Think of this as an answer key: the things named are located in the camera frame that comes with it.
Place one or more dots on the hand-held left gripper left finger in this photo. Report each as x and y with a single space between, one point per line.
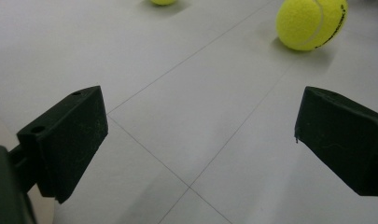
71 143

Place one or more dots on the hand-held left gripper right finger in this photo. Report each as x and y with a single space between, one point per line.
345 143

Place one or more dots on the yellow tennis ball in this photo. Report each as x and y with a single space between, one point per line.
305 25
163 2

